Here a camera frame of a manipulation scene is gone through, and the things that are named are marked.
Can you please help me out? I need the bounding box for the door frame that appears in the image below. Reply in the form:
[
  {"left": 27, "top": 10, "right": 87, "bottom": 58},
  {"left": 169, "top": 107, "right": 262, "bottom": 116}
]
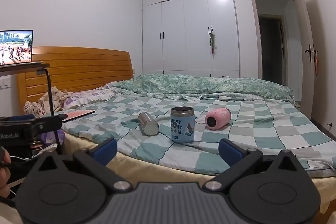
[{"left": 249, "top": 0, "right": 295, "bottom": 87}]

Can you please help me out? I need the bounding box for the pink notebook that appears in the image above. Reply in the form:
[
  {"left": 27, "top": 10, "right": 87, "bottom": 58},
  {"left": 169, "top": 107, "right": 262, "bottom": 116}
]
[{"left": 62, "top": 109, "right": 96, "bottom": 123}]

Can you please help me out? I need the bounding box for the white charger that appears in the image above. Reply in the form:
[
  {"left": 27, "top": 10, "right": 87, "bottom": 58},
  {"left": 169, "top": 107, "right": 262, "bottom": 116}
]
[{"left": 38, "top": 143, "right": 58, "bottom": 157}]

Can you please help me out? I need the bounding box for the purple floral pillow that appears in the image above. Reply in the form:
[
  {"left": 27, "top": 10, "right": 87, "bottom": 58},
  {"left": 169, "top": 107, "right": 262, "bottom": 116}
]
[{"left": 63, "top": 89, "right": 117, "bottom": 109}]

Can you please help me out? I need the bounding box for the yellow bed sheet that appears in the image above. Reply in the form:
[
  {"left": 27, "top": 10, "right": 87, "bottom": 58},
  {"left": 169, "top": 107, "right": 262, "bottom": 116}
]
[{"left": 63, "top": 132, "right": 336, "bottom": 224}]

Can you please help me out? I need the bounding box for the stainless steel cup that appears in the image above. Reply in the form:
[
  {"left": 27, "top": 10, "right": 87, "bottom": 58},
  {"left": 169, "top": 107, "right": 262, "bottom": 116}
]
[{"left": 138, "top": 112, "right": 159, "bottom": 136}]

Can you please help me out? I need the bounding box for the white wardrobe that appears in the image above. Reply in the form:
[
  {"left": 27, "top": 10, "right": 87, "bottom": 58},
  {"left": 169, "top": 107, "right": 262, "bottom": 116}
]
[{"left": 142, "top": 0, "right": 240, "bottom": 79}]

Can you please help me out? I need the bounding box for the black door handle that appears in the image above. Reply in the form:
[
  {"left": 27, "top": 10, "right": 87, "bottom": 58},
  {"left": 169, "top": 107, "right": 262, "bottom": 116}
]
[{"left": 304, "top": 44, "right": 318, "bottom": 62}]

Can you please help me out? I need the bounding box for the white door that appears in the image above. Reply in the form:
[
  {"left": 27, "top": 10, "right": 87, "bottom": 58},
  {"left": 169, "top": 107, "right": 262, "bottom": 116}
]
[{"left": 292, "top": 0, "right": 320, "bottom": 120}]

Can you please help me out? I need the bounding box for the wooden headboard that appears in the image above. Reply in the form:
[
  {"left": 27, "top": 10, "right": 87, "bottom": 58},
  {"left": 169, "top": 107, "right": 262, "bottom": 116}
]
[{"left": 17, "top": 46, "right": 133, "bottom": 115}]

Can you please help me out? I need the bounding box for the person's left hand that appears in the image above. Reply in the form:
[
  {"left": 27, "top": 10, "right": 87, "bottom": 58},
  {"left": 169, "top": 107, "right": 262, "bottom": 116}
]
[{"left": 0, "top": 147, "right": 12, "bottom": 199}]

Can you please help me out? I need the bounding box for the white wall switch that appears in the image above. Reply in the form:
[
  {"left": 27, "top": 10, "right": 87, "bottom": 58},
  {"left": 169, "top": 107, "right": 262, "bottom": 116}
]
[{"left": 0, "top": 76, "right": 12, "bottom": 89}]

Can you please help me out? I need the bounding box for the hanging cloth ornament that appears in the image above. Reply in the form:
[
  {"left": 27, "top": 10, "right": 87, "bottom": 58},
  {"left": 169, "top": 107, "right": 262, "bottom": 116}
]
[{"left": 209, "top": 31, "right": 218, "bottom": 56}]

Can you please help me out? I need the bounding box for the blue printed cup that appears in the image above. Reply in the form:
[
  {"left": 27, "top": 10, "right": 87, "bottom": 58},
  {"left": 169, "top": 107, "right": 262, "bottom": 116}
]
[{"left": 171, "top": 107, "right": 195, "bottom": 144}]

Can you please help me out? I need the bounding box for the black laptop stand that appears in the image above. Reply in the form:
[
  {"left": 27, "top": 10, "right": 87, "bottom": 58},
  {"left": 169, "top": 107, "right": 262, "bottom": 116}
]
[{"left": 0, "top": 63, "right": 65, "bottom": 155}]

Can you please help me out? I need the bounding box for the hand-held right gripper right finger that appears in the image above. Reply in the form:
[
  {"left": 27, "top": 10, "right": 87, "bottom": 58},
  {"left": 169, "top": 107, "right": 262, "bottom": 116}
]
[{"left": 205, "top": 139, "right": 302, "bottom": 191}]

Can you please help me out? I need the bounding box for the green floral duvet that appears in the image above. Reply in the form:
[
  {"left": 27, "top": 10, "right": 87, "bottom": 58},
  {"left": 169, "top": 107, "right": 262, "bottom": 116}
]
[{"left": 110, "top": 74, "right": 295, "bottom": 104}]

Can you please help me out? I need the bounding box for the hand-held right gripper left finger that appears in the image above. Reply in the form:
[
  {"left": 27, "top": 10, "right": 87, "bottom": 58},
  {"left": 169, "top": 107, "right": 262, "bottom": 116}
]
[{"left": 34, "top": 138, "right": 133, "bottom": 191}]

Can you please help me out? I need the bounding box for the checkered blanket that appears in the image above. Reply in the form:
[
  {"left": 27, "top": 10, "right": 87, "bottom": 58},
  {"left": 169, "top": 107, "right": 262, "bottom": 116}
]
[{"left": 62, "top": 94, "right": 336, "bottom": 177}]

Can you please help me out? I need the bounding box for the person's white clothing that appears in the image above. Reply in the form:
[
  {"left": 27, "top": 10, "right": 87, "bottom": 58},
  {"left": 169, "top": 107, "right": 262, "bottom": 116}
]
[{"left": 0, "top": 196, "right": 23, "bottom": 224}]

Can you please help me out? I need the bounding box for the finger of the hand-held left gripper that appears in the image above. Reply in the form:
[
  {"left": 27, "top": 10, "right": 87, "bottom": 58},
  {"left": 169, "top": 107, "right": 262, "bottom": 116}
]
[{"left": 31, "top": 113, "right": 69, "bottom": 133}]

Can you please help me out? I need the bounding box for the pink cup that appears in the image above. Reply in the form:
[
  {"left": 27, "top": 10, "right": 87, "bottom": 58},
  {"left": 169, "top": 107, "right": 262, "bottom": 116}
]
[{"left": 205, "top": 107, "right": 232, "bottom": 131}]

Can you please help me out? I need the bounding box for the purple tissue packet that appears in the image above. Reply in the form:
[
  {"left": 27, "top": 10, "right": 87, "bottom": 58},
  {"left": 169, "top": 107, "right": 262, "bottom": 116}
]
[{"left": 41, "top": 131, "right": 65, "bottom": 146}]

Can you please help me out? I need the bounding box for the cream floral cloth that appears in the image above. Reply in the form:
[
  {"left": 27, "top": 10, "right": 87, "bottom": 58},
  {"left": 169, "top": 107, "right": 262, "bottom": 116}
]
[{"left": 39, "top": 86, "right": 74, "bottom": 112}]

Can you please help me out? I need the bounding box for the red dotted pillow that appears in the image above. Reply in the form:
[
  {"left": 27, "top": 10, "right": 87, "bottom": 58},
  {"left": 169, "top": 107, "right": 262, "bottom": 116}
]
[{"left": 23, "top": 101, "right": 46, "bottom": 118}]

